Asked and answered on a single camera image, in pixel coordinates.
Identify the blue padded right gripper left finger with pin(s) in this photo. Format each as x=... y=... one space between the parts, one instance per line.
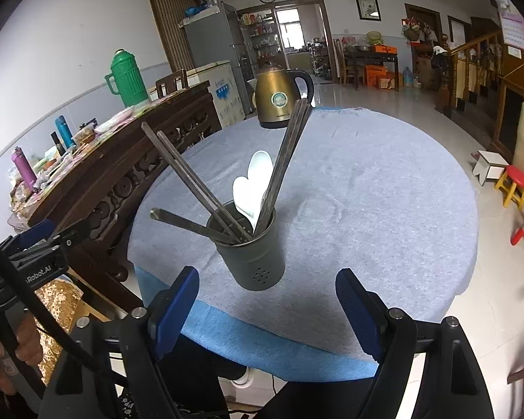
x=169 y=311

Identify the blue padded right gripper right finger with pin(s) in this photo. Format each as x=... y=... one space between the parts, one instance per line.
x=364 y=311

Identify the silver metal spoon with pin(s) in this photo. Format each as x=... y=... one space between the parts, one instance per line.
x=259 y=173

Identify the dark metal chopstick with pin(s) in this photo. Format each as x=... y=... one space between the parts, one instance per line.
x=264 y=217

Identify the carved dark wooden sideboard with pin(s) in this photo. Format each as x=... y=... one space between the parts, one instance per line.
x=107 y=180

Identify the grey metal utensil holder cup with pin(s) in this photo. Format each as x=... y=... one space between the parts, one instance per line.
x=258 y=264

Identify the purple water bottle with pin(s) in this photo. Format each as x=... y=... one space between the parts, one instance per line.
x=28 y=176

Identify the dark glass bottle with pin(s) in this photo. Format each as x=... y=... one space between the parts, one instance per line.
x=60 y=149

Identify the grey blue-edged table cloth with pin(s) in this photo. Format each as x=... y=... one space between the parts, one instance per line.
x=363 y=191

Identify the teal water bottle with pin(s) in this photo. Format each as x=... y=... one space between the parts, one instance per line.
x=64 y=131

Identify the small white wooden stool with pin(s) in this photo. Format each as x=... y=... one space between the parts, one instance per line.
x=489 y=166

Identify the red yellow small stool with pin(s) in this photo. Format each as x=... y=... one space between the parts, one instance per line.
x=511 y=183

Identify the green thermos jug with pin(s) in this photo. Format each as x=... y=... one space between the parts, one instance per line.
x=125 y=79

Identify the white chest freezer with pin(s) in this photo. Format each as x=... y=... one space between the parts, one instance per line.
x=223 y=89

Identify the wooden chair behind sideboard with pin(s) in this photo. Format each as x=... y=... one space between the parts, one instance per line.
x=172 y=83

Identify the brass electric kettle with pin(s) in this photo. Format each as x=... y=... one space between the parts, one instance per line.
x=275 y=93

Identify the orange boxes under table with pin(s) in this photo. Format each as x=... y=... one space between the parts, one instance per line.
x=380 y=77

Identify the dark wooden dining table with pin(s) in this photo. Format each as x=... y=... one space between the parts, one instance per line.
x=355 y=60

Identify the grey refrigerator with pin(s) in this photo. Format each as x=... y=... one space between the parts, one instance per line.
x=215 y=34

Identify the wooden stair railing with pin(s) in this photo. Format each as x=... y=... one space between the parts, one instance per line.
x=468 y=71

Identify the framed wall picture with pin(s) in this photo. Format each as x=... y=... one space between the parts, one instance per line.
x=369 y=10

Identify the wall calendar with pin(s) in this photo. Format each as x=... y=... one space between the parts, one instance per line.
x=512 y=24

